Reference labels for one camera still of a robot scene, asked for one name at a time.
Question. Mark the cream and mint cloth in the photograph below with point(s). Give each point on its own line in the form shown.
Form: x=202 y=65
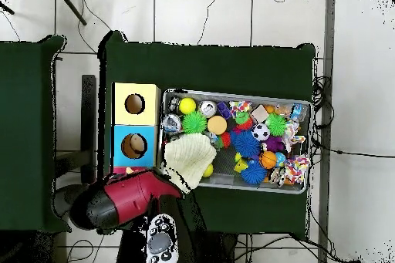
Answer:
x=188 y=155

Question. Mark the yellow plush duck toy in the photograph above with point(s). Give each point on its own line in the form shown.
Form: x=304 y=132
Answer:
x=129 y=170

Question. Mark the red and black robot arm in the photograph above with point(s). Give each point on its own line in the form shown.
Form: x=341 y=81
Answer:
x=129 y=195

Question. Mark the wooden box with three holes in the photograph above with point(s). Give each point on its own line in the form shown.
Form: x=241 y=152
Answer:
x=148 y=115

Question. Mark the large green spiky ball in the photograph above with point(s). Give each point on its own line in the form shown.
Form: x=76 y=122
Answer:
x=194 y=122

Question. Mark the round orange sponge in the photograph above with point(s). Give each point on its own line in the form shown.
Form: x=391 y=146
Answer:
x=217 y=125

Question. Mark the yellow ball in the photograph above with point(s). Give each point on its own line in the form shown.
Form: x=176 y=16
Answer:
x=208 y=170
x=187 y=105

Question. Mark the blue spiky toy with eyes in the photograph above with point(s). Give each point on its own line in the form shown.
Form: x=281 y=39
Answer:
x=246 y=143

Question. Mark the black and white soccer ball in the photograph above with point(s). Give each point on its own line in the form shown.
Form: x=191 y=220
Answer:
x=260 y=132

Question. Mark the dark green tablecloth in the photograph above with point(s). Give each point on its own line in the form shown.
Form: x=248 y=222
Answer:
x=200 y=65
x=24 y=136

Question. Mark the blue spiky rubber ball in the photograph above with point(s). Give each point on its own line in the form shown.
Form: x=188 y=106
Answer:
x=253 y=171

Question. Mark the orange toy basketball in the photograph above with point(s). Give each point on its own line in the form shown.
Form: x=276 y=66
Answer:
x=268 y=159

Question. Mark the black monitor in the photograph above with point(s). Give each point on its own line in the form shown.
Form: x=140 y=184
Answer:
x=88 y=127

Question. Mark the black tripod leg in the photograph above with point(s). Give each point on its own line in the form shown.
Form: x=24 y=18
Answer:
x=71 y=5

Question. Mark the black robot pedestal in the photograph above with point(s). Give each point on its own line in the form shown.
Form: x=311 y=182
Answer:
x=222 y=250

